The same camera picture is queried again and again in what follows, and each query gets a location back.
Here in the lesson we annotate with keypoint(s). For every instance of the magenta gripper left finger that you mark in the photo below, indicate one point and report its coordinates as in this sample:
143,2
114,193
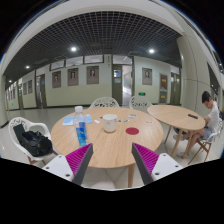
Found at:
71,167

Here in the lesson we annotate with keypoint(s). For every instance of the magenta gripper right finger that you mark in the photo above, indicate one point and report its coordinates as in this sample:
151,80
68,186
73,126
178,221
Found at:
153,166

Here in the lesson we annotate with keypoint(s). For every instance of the clear plastic water bottle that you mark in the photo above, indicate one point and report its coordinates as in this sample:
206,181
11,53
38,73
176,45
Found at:
79,123

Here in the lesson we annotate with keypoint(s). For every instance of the black bag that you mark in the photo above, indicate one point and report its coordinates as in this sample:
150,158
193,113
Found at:
34,142

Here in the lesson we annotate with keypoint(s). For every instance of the red round coaster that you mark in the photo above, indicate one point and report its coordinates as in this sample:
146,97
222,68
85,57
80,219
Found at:
132,131

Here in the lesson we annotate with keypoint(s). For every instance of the blue paper pack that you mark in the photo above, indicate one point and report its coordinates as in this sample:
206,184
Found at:
68,121

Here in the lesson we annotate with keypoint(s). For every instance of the white chair with bag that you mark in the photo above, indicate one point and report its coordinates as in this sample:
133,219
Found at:
28,126

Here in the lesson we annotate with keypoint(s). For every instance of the round wooden table near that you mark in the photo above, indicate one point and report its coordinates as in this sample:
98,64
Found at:
113,150

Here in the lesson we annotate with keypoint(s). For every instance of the round wooden table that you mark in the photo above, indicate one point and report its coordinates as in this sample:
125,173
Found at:
176,116
113,150

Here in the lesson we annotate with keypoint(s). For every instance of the small white packet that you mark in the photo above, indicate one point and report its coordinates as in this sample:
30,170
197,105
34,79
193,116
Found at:
132,116

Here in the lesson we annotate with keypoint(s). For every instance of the round wooden table far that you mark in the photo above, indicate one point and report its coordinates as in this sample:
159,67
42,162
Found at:
176,116

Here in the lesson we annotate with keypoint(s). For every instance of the wooden chair under person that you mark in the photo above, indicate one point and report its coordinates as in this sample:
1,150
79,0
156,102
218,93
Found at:
205,145

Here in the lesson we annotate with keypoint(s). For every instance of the white ceramic mug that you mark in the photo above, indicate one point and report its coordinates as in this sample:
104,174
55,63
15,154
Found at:
109,122

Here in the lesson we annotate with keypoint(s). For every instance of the black phone on table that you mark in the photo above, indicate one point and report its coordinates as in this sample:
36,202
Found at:
192,116

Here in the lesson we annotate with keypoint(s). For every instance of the white lattice chair right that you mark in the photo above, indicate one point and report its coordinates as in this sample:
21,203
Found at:
140,103

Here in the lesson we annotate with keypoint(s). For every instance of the white lattice chair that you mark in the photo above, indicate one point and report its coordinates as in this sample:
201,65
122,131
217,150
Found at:
140,103
104,102

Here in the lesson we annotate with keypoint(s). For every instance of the white lattice chair middle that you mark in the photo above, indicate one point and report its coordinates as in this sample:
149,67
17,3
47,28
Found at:
104,102

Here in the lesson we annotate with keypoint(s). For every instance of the seated person white shirt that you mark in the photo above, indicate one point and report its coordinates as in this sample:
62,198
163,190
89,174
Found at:
211,120

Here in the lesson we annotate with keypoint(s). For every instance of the green exit sign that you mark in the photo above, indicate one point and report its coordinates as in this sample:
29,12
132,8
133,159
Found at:
142,94

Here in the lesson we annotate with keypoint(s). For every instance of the framed portrait left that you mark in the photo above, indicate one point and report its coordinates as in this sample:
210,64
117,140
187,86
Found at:
73,77

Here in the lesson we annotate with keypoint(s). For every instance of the framed portrait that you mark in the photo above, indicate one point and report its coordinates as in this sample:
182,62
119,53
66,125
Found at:
92,74
73,77

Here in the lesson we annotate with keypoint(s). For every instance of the framed portrait centre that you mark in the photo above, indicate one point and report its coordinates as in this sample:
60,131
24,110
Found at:
92,74

